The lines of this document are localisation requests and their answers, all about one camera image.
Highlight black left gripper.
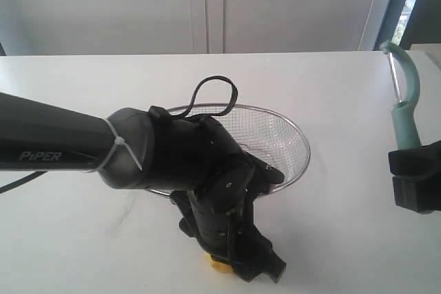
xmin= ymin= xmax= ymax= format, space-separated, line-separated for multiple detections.
xmin=170 ymin=159 xmax=287 ymax=284

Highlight yellow lemon with sticker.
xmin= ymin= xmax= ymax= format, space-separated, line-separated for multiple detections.
xmin=205 ymin=253 xmax=233 ymax=274

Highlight teal handled vegetable peeler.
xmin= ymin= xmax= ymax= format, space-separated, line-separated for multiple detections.
xmin=380 ymin=41 xmax=423 ymax=150

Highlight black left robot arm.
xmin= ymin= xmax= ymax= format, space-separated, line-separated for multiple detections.
xmin=1 ymin=94 xmax=286 ymax=282

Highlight white side table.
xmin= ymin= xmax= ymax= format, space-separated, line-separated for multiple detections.
xmin=411 ymin=43 xmax=441 ymax=68

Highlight black left camera cable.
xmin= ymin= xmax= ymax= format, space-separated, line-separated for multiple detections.
xmin=0 ymin=75 xmax=251 ymax=267

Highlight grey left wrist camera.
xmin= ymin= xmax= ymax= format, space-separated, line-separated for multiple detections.
xmin=246 ymin=152 xmax=285 ymax=195

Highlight oval wire mesh basket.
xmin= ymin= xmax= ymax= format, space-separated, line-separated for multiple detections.
xmin=132 ymin=103 xmax=310 ymax=196

